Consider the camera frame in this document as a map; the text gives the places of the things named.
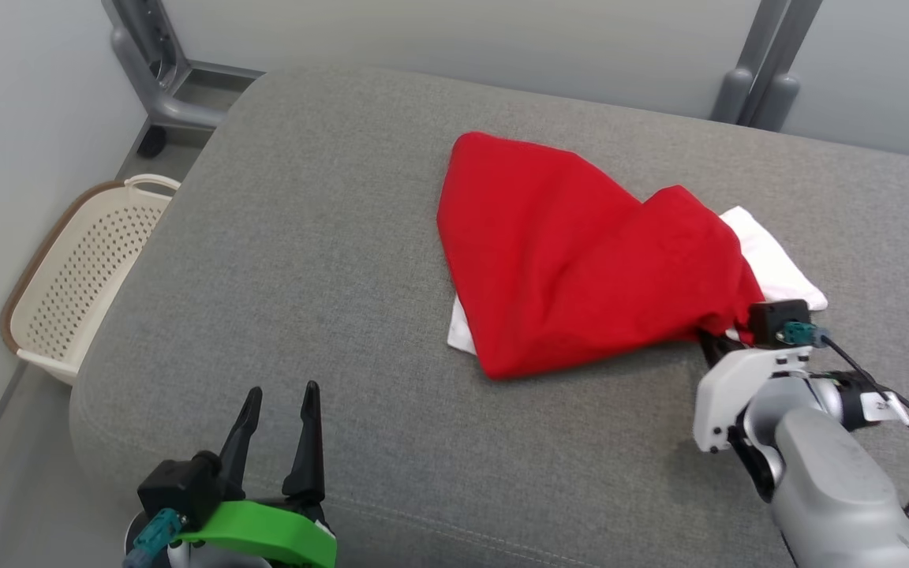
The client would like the white cable label tag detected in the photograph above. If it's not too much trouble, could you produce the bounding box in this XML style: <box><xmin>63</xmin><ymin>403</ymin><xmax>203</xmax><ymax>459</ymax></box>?
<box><xmin>860</xmin><ymin>391</ymin><xmax>909</xmax><ymax>428</ymax></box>

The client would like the grey metal stand with wheel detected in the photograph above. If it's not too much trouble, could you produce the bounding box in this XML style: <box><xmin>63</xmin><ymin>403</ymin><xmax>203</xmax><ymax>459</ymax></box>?
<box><xmin>102</xmin><ymin>0</ymin><xmax>266</xmax><ymax>159</ymax></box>

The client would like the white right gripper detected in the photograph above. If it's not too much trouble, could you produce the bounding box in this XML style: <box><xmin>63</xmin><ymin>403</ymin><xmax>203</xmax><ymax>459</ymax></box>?
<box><xmin>694</xmin><ymin>327</ymin><xmax>815</xmax><ymax>454</ymax></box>

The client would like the grey double metal post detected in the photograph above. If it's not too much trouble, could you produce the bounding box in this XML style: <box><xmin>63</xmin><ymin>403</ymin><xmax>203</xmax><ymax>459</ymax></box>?
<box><xmin>710</xmin><ymin>0</ymin><xmax>824</xmax><ymax>132</ymax></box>

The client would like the teal left camera connector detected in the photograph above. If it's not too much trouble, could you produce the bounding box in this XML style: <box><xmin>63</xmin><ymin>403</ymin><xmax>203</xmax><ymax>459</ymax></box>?
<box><xmin>122</xmin><ymin>508</ymin><xmax>188</xmax><ymax>568</ymax></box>

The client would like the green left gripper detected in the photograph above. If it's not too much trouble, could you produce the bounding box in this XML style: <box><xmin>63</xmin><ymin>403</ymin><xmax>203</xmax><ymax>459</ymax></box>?
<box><xmin>170</xmin><ymin>381</ymin><xmax>339</xmax><ymax>568</ymax></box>

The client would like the red shirt with white sleeves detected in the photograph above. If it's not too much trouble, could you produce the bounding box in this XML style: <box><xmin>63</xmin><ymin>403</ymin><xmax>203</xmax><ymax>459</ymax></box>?
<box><xmin>436</xmin><ymin>131</ymin><xmax>829</xmax><ymax>382</ymax></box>

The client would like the cream perforated laundry basket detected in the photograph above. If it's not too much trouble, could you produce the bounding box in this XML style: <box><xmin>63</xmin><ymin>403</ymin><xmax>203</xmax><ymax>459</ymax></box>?
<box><xmin>1</xmin><ymin>174</ymin><xmax>182</xmax><ymax>387</ymax></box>

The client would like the teal camera connector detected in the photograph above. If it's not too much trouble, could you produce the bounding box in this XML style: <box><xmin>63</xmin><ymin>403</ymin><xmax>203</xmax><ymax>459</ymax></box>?
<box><xmin>122</xmin><ymin>508</ymin><xmax>188</xmax><ymax>568</ymax></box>
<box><xmin>784</xmin><ymin>320</ymin><xmax>831</xmax><ymax>350</ymax></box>

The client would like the teal right camera connector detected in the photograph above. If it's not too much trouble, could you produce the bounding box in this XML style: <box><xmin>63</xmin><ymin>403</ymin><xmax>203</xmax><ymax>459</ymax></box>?
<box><xmin>784</xmin><ymin>320</ymin><xmax>831</xmax><ymax>350</ymax></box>

